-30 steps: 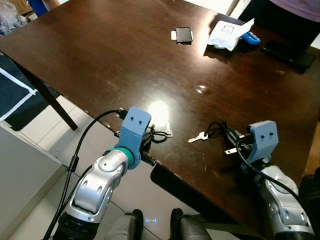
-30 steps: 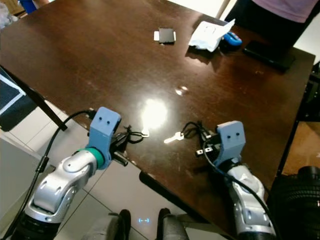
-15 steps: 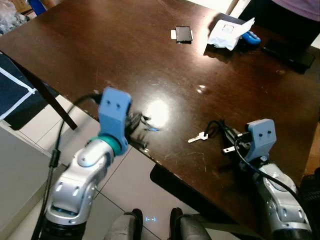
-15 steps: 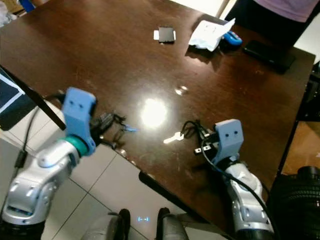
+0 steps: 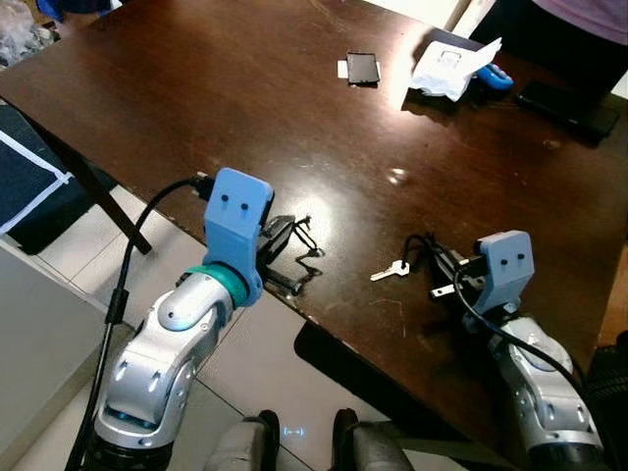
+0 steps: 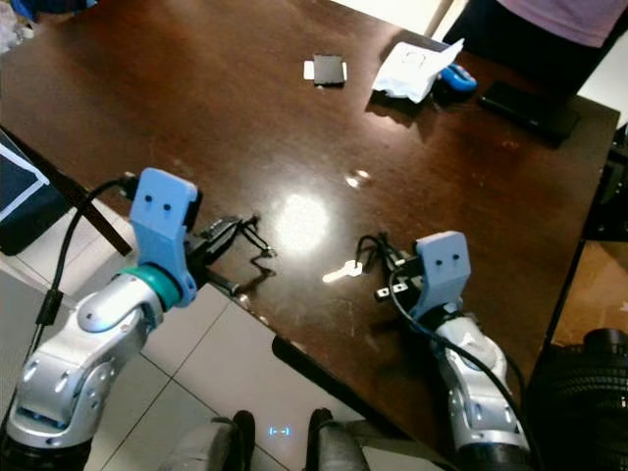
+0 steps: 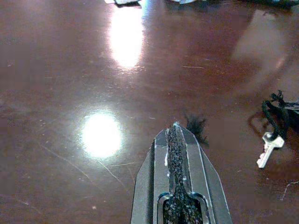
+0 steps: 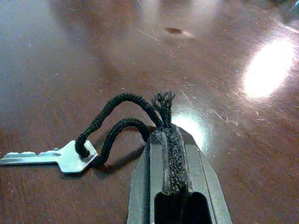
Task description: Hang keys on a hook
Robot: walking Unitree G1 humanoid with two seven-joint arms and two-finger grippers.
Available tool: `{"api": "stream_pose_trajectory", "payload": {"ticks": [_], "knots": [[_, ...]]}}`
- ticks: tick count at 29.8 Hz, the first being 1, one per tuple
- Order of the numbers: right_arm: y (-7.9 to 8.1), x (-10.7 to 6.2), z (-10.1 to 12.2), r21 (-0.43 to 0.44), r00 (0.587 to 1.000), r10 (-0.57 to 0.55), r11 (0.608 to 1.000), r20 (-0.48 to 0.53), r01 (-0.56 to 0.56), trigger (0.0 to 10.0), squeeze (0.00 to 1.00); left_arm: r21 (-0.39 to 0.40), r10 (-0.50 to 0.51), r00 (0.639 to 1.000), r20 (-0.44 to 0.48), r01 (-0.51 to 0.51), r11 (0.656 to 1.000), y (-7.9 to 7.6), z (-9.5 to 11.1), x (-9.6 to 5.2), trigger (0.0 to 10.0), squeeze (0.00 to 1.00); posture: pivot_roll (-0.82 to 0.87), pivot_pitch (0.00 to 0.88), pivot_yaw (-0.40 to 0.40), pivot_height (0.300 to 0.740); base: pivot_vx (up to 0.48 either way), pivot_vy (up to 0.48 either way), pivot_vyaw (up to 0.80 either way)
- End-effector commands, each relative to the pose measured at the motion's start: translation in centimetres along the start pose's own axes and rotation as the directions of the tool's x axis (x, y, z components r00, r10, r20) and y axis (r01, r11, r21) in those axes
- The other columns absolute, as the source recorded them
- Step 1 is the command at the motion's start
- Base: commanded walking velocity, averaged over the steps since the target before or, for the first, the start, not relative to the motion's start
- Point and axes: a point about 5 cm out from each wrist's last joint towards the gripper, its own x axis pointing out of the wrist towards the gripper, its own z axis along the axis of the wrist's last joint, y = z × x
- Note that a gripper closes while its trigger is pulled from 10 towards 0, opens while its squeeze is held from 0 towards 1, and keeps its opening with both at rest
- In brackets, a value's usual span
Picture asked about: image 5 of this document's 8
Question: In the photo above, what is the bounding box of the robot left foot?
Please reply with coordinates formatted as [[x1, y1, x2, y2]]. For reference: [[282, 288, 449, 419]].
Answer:
[[201, 410, 281, 471]]

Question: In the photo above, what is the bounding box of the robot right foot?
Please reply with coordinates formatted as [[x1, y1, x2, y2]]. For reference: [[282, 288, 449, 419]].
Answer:
[[332, 407, 418, 471]]

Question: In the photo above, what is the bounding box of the dark blue mat white stripe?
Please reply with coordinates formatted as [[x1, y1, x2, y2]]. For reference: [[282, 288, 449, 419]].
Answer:
[[0, 103, 119, 256]]

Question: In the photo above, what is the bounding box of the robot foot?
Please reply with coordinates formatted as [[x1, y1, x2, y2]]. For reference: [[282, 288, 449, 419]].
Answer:
[[332, 407, 418, 471], [201, 410, 281, 471]]

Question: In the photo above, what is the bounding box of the small blue object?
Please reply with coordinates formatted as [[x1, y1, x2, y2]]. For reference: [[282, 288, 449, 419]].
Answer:
[[479, 62, 514, 92]]

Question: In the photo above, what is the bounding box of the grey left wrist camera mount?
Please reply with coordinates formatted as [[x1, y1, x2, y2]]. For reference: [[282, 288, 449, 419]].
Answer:
[[201, 167, 276, 307]]

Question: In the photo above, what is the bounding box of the black ribbed round object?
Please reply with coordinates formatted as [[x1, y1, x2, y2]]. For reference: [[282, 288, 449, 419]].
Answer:
[[587, 334, 628, 423]]

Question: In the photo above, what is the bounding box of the dark brown wooden table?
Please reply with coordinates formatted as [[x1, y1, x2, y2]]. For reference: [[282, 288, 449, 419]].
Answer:
[[0, 0, 628, 462]]

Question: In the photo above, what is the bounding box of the clear plastic bag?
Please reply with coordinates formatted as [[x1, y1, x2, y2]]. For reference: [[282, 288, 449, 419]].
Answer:
[[0, 15, 55, 70]]

